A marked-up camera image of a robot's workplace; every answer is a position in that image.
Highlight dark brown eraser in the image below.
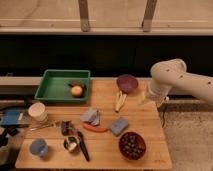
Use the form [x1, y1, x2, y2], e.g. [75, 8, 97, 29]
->
[68, 81, 85, 88]

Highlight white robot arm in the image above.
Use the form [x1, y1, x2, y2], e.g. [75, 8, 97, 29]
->
[144, 59, 213, 106]

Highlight small metal cup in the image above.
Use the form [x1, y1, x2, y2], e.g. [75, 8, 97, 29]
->
[63, 136, 78, 153]

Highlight white paper cup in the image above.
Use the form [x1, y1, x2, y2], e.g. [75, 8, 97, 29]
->
[28, 102, 48, 122]

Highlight blue plastic cup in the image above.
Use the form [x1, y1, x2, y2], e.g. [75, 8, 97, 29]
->
[29, 138, 48, 157]

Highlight wooden tongs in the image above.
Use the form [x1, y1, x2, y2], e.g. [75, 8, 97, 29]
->
[115, 91, 127, 112]

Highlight purple bowl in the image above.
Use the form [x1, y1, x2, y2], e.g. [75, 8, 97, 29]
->
[116, 74, 138, 94]

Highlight orange round fruit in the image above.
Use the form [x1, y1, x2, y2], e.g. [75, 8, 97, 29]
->
[71, 86, 83, 97]

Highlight grey blue crumpled cloth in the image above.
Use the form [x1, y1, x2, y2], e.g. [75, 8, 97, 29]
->
[80, 108, 100, 126]

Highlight blue sponge block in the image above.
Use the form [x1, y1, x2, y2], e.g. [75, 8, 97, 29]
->
[110, 117, 128, 136]

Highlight red chili pepper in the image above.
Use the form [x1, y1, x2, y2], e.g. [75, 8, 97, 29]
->
[83, 123, 108, 133]

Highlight green plastic tray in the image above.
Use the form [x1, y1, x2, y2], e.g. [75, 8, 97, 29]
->
[35, 69, 90, 104]

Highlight black marker pen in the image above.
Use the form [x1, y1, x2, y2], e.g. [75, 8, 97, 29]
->
[77, 131, 90, 162]

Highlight dark small toy object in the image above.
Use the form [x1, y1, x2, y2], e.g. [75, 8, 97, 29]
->
[61, 121, 74, 136]

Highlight dark red bowl with berries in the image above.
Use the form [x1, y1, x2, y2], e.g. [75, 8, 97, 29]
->
[119, 132, 146, 160]

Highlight metal spoon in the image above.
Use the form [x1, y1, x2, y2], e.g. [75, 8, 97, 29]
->
[30, 122, 60, 131]

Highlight blue box device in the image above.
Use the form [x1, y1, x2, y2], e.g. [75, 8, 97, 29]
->
[0, 108, 30, 127]

